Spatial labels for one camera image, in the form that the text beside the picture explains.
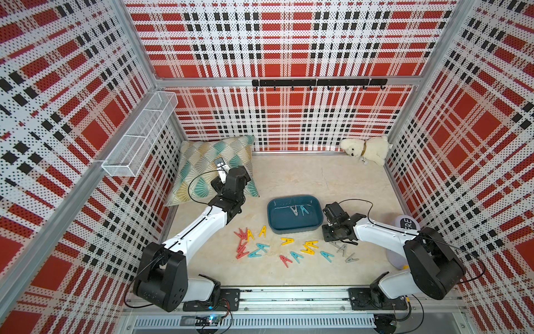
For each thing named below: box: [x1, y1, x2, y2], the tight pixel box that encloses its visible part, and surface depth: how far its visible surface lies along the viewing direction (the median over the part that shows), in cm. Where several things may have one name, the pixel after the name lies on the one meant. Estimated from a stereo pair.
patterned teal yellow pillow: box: [165, 134, 260, 207], surface depth 98 cm
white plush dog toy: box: [340, 135, 393, 167], surface depth 117 cm
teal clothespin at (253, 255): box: [247, 249, 263, 259], surface depth 86 cm
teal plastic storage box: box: [267, 194, 325, 235], surface depth 98 cm
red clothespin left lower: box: [235, 247, 250, 260], surface depth 86 cm
